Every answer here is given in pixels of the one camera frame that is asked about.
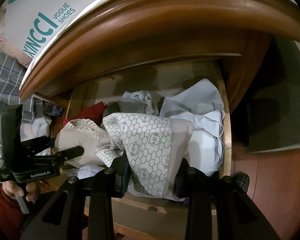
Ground beige knitted garment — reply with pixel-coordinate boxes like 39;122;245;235
54;119;111;168

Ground red knitted garment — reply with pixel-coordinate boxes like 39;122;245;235
63;102;106;126

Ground honeycomb print white underwear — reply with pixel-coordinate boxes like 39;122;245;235
96;113;193;201

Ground brown wooden drawer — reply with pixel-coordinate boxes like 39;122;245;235
32;60;233;240

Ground light blue white underwear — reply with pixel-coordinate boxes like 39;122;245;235
160;79;225;176

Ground red sleeve forearm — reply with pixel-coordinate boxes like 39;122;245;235
0;183;24;239

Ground person's left hand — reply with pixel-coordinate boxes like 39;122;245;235
2;181;40;202

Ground white floral bedsheet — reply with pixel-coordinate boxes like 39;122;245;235
0;114;52;157

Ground plaid slipper foot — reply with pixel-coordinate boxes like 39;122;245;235
232;172;250;193

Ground blue patterned bag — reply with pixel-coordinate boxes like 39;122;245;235
44;102;64;117

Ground grey plaid blanket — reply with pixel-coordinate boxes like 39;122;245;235
0;51;44;124

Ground grey crumpled garment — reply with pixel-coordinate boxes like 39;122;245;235
103;90;159;117

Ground beige leaf pattern mattress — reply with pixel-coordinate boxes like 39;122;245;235
0;5;32;68

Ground white XINCCI shoe box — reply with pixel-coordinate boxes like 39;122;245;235
3;0;141;67

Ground brown wooden nightstand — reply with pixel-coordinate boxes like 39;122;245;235
18;0;300;111

